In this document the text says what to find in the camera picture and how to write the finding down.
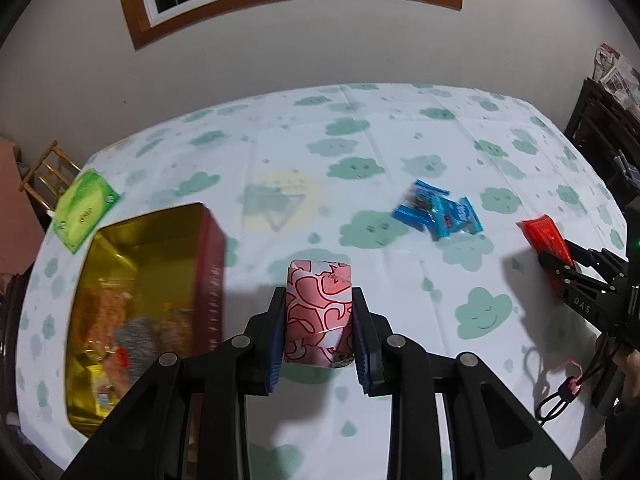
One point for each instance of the cloud print tablecloth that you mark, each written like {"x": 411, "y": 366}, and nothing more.
{"x": 350, "y": 125}

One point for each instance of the dark blue snack packet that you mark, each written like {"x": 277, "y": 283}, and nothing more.
{"x": 137, "y": 342}

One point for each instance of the orange snack packet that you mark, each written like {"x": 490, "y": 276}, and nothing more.
{"x": 102, "y": 312}

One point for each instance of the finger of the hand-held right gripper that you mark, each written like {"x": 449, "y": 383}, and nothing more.
{"x": 597, "y": 259}
{"x": 562, "y": 280}

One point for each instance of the small wooden chair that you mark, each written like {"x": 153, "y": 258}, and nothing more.
{"x": 47, "y": 175}

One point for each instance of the pink cloth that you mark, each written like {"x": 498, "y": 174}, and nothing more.
{"x": 15, "y": 210}

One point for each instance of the stack of newspapers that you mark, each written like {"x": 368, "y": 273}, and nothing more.
{"x": 620, "y": 75}

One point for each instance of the yellow snack packet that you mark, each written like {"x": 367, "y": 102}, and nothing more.
{"x": 92, "y": 380}

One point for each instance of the green tissue pack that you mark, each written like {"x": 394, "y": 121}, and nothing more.
{"x": 85, "y": 210}

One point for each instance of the brown and gold tin box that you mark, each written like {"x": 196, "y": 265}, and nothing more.
{"x": 212, "y": 280}

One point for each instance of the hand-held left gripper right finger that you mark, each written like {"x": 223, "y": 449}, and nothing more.
{"x": 364, "y": 340}

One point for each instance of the pink and white snack packet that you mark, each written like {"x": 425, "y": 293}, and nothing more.
{"x": 317, "y": 310}

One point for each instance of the red snack packet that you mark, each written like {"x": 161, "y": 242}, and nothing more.
{"x": 545, "y": 232}

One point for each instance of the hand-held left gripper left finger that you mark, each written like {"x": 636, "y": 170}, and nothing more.
{"x": 275, "y": 340}

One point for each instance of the dark wooden cabinet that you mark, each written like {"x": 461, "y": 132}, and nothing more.
{"x": 600, "y": 125}

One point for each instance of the person's right hand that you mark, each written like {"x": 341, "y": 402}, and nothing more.
{"x": 627, "y": 375}

